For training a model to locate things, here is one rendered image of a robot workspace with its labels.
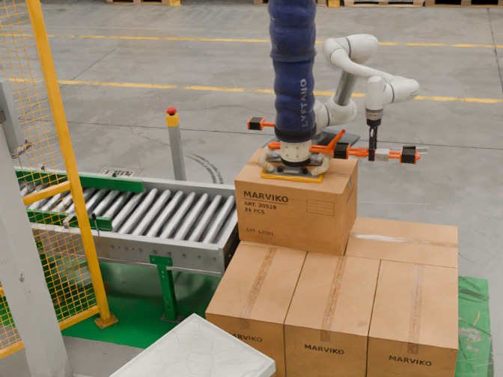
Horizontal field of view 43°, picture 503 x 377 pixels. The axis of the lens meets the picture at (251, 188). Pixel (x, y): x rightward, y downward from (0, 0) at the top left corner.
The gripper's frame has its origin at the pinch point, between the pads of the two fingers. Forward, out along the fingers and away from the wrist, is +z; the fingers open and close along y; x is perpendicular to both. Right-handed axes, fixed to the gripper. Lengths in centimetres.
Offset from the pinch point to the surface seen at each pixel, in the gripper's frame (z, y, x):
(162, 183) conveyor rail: 49, -24, -140
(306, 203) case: 22.3, 22.4, -30.8
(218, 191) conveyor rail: 51, -25, -100
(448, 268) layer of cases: 53, 22, 45
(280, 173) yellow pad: 11, 13, -47
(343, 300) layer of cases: 53, 59, -4
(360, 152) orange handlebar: -1.4, 3.5, -5.9
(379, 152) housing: -1.6, 2.8, 4.2
